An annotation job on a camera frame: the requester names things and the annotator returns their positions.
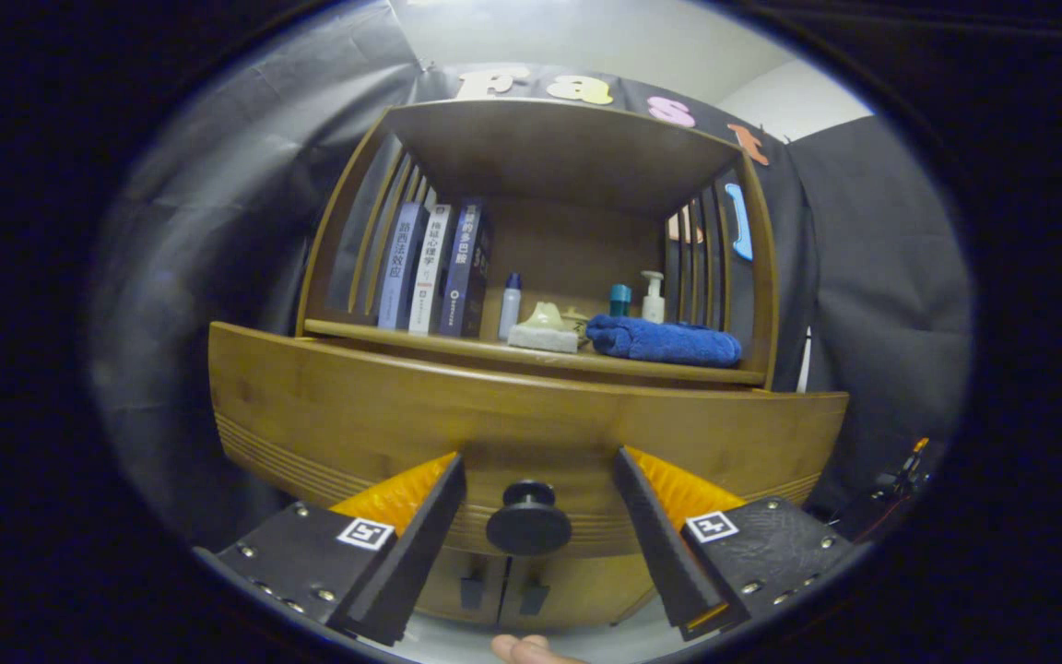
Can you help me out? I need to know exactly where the white pump bottle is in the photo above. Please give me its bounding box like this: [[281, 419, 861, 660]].
[[639, 270, 667, 324]]

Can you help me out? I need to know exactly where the wooden drawer with black knob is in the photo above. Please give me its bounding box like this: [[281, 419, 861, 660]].
[[208, 321, 850, 559]]

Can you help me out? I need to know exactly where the black backdrop cloth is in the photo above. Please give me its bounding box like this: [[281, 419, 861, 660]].
[[84, 0, 974, 554]]

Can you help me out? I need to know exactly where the light blue book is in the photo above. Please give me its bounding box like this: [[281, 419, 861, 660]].
[[377, 201, 431, 331]]

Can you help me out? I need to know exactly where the small white blue-capped bottle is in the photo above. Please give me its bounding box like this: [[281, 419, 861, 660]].
[[498, 272, 524, 342]]

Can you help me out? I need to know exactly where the folded blue towel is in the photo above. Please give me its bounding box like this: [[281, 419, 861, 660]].
[[584, 314, 743, 368]]

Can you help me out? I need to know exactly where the wooden cabinet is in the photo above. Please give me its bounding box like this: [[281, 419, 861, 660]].
[[296, 99, 779, 633]]

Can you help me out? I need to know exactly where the pale green scrubber brush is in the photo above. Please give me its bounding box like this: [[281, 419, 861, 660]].
[[506, 301, 580, 354]]

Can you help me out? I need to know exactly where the wooden countertop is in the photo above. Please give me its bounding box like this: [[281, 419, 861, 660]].
[[303, 318, 767, 386]]

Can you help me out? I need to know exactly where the orange black tool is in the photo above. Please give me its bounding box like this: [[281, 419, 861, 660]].
[[872, 436, 933, 517]]

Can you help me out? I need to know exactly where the wooden cabinet door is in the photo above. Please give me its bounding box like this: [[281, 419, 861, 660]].
[[411, 544, 509, 628], [499, 553, 670, 633]]

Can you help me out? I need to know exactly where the dark blue book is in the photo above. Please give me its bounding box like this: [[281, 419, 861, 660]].
[[439, 196, 493, 338]]

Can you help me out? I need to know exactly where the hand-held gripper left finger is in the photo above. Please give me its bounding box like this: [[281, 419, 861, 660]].
[[195, 452, 467, 646]]

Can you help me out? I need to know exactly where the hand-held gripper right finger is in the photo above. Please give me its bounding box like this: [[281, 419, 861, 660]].
[[612, 446, 855, 642]]

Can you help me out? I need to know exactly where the white book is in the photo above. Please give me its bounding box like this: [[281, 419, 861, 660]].
[[407, 204, 454, 336]]

